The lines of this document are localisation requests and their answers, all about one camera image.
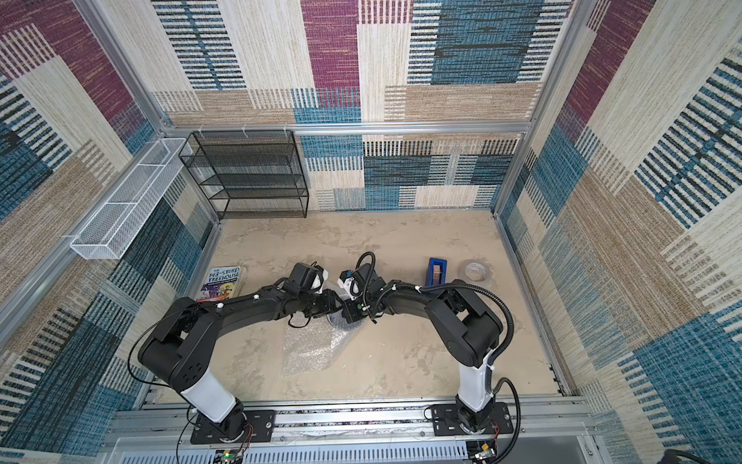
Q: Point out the black wire shelf rack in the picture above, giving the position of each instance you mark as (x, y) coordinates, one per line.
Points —
(248, 174)

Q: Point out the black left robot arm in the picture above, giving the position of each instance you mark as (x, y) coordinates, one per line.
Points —
(180, 347)

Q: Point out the blue tape dispenser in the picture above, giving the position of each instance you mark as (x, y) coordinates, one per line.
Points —
(436, 271)

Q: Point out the clear tape roll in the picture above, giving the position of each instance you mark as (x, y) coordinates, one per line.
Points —
(475, 272)

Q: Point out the blue patterned ceramic bowl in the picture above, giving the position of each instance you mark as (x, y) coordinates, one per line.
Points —
(346, 320)

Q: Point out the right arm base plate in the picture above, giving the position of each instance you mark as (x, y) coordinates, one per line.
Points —
(458, 419)

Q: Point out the white wire mesh basket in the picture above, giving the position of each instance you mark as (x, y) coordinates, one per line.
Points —
(113, 228)

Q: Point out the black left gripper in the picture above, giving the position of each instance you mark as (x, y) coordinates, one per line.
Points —
(331, 300)

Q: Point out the colourful treehouse book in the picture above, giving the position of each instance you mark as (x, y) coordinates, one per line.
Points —
(222, 283)

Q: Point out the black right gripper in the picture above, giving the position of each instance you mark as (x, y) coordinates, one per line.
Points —
(353, 310)

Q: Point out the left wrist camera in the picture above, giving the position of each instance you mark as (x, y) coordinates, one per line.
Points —
(306, 279)

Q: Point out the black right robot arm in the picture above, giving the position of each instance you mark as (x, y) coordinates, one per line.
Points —
(468, 328)

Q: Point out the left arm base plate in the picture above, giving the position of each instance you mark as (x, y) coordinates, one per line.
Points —
(245, 427)

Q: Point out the clear bubble wrap sheet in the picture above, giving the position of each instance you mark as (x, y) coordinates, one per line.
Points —
(317, 345)

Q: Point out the aluminium front rail frame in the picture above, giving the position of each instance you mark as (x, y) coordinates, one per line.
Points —
(537, 429)

